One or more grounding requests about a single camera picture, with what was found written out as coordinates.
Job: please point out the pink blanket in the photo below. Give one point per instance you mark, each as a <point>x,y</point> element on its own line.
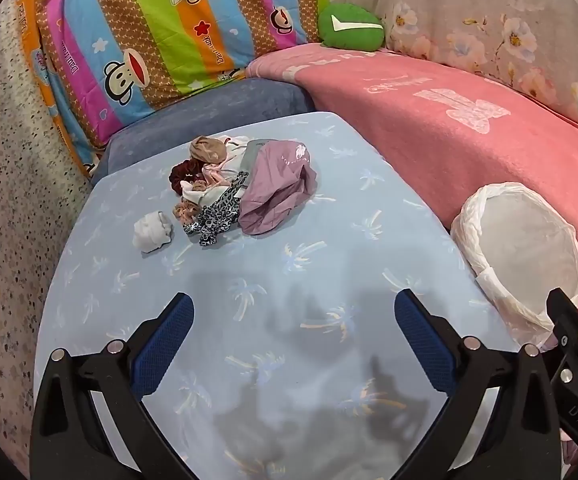
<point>444,125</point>

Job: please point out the greyish white sock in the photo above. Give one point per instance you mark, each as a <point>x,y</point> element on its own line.
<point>153,230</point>

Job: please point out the dark red scrunchie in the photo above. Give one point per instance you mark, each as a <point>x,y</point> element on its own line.
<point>183,175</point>

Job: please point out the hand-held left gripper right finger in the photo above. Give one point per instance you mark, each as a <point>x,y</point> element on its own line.
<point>423,342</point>

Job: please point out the white sock with red trim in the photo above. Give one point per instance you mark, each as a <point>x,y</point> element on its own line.
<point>196,194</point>

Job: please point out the light pink cloth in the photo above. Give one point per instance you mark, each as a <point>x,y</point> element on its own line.
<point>238,146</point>

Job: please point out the blue-grey cushion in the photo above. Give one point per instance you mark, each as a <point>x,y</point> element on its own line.
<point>194,115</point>

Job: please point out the beige stocking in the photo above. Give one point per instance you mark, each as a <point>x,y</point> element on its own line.
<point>208,149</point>

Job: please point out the green cushion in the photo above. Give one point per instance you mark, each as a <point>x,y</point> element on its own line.
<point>351,27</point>

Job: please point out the peach scrunchie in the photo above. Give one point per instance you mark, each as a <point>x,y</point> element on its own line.
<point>186,212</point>

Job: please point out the white bin with plastic liner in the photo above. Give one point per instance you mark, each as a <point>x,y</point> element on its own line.
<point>524,245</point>

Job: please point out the mauve purple garment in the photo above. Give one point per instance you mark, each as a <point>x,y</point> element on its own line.
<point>279,185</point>

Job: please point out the pink scalloped cloth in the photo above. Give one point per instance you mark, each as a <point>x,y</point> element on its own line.
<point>219,172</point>

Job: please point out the grey cloth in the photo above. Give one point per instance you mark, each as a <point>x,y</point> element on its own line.
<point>253,155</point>

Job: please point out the colourful monkey striped pillow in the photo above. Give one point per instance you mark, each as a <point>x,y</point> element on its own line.
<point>169,35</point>

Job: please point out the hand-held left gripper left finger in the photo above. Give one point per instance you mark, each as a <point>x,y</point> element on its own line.
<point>165,340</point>

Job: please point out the floral beige cushion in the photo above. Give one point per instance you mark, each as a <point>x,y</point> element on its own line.
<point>469,10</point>

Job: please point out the light blue palm-print tablecloth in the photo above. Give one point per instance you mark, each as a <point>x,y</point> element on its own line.
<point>294,285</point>

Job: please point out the leopard print cloth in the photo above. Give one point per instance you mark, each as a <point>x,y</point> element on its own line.
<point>216,220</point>

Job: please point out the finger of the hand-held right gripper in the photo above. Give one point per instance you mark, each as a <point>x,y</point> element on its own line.
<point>571,325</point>

